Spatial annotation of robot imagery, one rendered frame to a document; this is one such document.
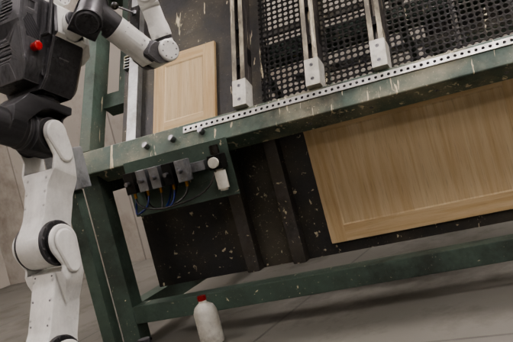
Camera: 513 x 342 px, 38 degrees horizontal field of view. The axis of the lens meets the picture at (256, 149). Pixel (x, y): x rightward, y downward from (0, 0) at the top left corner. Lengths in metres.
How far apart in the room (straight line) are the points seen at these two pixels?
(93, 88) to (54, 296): 1.45
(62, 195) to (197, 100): 1.01
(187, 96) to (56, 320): 1.31
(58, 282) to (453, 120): 1.64
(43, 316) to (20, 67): 0.77
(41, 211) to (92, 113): 1.21
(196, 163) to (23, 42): 0.97
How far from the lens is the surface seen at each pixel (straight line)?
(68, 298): 2.45
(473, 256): 2.96
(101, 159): 3.41
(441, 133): 3.12
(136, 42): 2.55
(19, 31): 2.49
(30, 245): 2.43
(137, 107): 3.44
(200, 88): 3.32
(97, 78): 3.69
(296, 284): 3.13
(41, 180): 2.49
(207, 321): 3.15
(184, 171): 3.07
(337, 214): 3.24
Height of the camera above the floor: 0.79
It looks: 1 degrees down
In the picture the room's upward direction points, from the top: 15 degrees counter-clockwise
